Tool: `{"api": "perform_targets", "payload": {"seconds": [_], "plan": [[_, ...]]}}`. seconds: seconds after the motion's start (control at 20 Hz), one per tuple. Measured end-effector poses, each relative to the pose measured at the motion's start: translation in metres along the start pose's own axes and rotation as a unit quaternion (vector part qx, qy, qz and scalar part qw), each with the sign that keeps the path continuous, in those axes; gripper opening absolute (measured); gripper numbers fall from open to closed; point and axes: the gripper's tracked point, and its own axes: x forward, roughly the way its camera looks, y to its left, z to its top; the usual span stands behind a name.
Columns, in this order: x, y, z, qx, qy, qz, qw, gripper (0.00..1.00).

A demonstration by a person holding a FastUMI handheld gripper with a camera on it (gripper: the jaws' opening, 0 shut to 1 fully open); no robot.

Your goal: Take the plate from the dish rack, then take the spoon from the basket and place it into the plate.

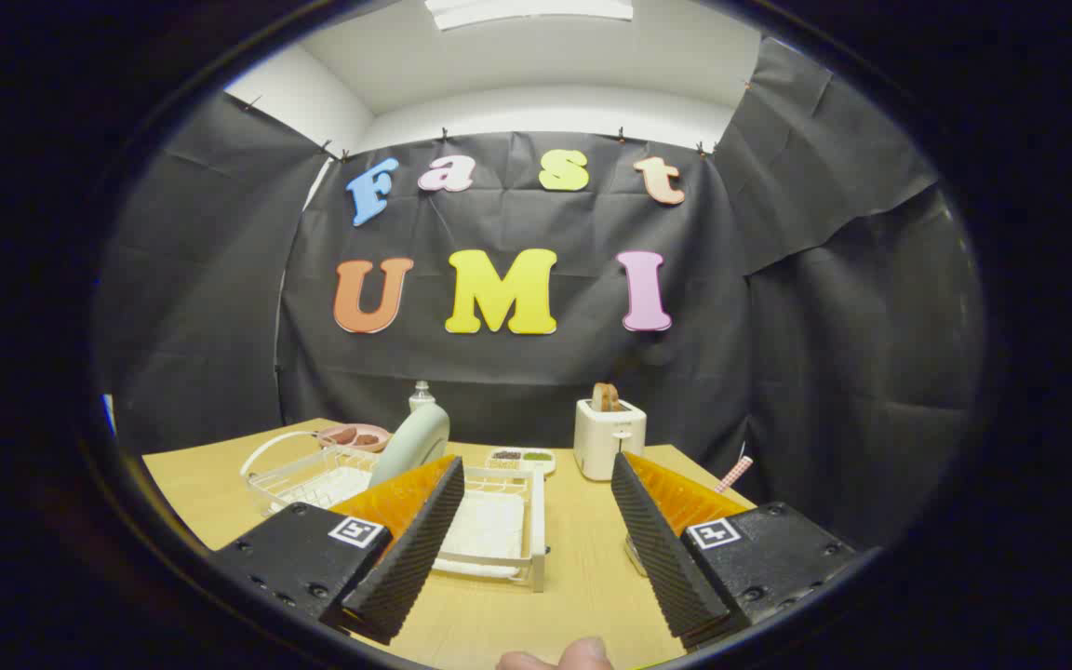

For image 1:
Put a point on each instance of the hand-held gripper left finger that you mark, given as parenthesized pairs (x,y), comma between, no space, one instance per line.
(406,558)

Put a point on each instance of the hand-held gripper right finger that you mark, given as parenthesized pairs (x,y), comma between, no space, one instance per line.
(662,558)

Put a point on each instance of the pale green plate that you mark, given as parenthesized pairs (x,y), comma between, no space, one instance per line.
(415,437)

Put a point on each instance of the pink plate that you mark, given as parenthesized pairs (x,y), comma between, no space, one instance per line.
(378,445)

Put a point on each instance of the white divided dish with grains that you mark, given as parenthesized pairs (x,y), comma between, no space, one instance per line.
(522,460)

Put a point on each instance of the white drain tray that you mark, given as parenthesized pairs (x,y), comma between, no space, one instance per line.
(489,526)

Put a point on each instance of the white toaster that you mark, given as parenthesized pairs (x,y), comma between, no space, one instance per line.
(606,442)

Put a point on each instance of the clear bottle with green liquid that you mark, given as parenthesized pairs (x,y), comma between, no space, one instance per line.
(421,398)

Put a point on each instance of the toasted bread slice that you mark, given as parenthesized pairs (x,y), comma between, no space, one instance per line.
(599,398)
(612,397)

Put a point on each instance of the ceiling light panel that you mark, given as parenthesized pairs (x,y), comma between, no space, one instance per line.
(527,9)

